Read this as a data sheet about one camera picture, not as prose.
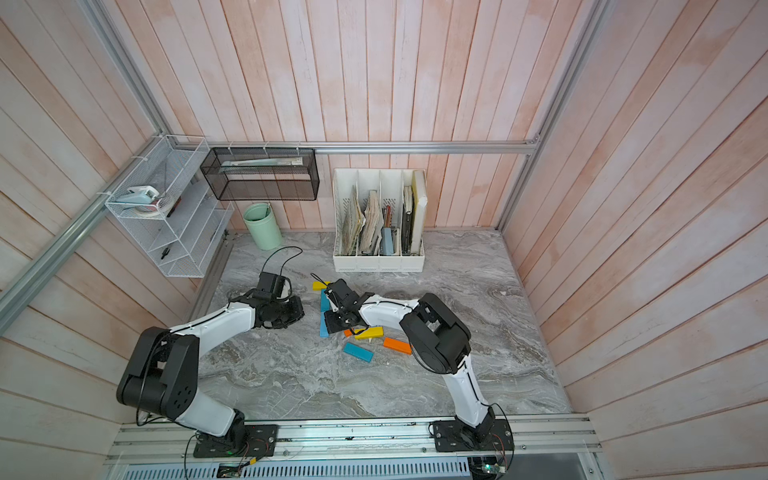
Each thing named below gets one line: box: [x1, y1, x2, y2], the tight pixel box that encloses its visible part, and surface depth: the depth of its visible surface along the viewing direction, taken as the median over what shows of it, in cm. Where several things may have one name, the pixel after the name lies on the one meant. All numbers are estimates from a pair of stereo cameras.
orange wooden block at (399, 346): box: [383, 337, 412, 355], surface depth 92 cm
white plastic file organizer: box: [332, 168, 427, 273], surface depth 106 cm
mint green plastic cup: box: [243, 202, 283, 251], surface depth 113 cm
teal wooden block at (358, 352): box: [343, 342, 375, 363], surface depth 90 cm
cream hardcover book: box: [411, 170, 428, 255], surface depth 100 cm
